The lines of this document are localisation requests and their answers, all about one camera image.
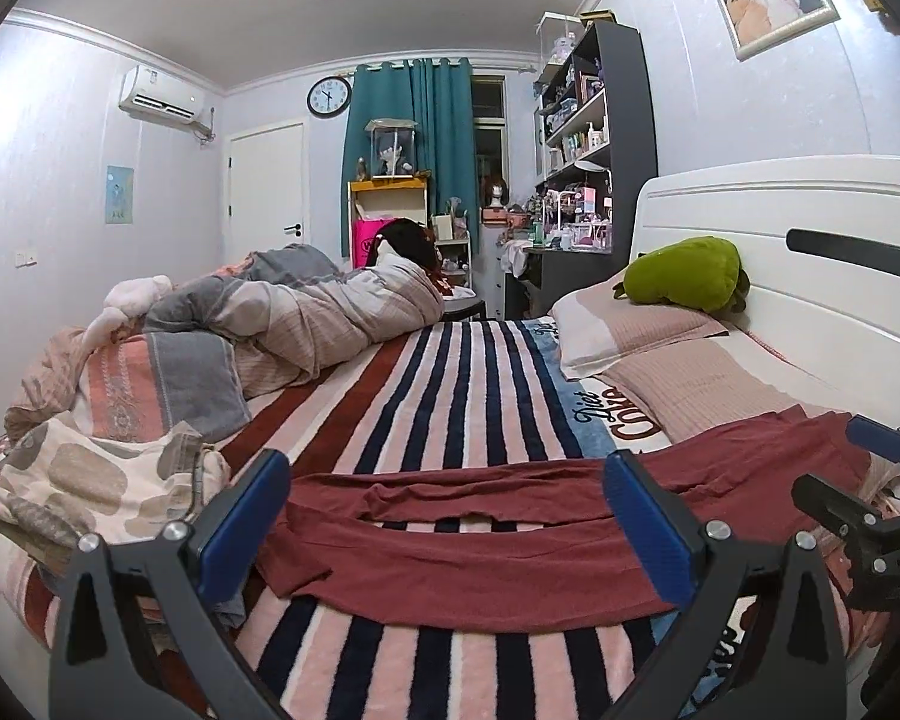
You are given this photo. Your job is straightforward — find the maroon red pants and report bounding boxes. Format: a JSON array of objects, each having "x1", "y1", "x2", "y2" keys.
[{"x1": 256, "y1": 406, "x2": 871, "y2": 634}]

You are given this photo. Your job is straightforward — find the black round wall clock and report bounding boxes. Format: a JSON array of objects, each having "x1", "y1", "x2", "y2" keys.
[{"x1": 307, "y1": 75, "x2": 352, "y2": 119}]

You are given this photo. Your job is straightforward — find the pile of folded clothes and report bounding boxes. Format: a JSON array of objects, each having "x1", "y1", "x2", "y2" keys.
[{"x1": 0, "y1": 418, "x2": 234, "y2": 616}]

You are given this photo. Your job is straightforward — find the yellow white shelf cabinet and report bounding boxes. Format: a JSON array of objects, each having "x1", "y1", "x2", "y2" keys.
[{"x1": 347, "y1": 177, "x2": 429, "y2": 226}]

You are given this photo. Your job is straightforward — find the green plush toy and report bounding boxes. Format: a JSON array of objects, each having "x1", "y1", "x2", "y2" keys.
[{"x1": 614, "y1": 236, "x2": 749, "y2": 317}]

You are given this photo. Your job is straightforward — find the small blue wall poster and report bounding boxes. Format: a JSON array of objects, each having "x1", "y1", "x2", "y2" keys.
[{"x1": 105, "y1": 166, "x2": 134, "y2": 224}]

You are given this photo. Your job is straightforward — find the grey pink rumpled duvet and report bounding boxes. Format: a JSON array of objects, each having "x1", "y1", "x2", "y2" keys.
[{"x1": 4, "y1": 244, "x2": 445, "y2": 442}]

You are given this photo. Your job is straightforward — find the striped plush bed blanket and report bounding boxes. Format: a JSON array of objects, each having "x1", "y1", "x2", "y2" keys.
[{"x1": 14, "y1": 317, "x2": 797, "y2": 720}]

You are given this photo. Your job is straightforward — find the white rolling cart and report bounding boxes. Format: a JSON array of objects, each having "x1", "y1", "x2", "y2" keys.
[{"x1": 434, "y1": 232, "x2": 473, "y2": 293}]

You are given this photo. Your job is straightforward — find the white wall air conditioner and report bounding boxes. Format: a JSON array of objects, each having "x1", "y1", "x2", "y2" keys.
[{"x1": 118, "y1": 64, "x2": 206, "y2": 125}]

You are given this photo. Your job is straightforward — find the dark tall bookshelf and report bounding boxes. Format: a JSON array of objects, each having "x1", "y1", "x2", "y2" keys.
[{"x1": 535, "y1": 10, "x2": 658, "y2": 263}]

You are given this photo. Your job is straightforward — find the white bedroom door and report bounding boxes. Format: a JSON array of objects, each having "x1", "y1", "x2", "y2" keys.
[{"x1": 224, "y1": 121, "x2": 308, "y2": 262}]

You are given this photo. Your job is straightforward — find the white bed headboard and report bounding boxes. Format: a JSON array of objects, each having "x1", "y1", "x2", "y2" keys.
[{"x1": 631, "y1": 154, "x2": 900, "y2": 426}]

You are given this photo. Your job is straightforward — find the teal window curtain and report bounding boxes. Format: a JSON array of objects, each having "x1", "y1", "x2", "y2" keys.
[{"x1": 339, "y1": 55, "x2": 481, "y2": 260}]

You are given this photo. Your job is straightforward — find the far pink white pillow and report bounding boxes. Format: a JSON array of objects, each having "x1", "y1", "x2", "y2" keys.
[{"x1": 549, "y1": 271, "x2": 727, "y2": 380}]

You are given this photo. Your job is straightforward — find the cluttered dark desk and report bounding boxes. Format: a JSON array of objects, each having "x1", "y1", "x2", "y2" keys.
[{"x1": 499, "y1": 184, "x2": 628, "y2": 319}]

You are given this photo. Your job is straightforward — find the black white plush toy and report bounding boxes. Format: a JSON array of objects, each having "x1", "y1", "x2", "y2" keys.
[{"x1": 365, "y1": 218, "x2": 440, "y2": 273}]

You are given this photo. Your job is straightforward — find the near pink ribbed pillow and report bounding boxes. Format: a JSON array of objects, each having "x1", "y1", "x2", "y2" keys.
[{"x1": 598, "y1": 332, "x2": 841, "y2": 444}]

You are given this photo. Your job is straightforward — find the glass display case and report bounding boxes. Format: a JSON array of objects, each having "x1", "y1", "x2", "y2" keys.
[{"x1": 365, "y1": 119, "x2": 418, "y2": 179}]

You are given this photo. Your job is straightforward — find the mannequin head with wig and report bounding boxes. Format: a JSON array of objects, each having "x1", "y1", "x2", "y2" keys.
[{"x1": 481, "y1": 174, "x2": 510, "y2": 208}]

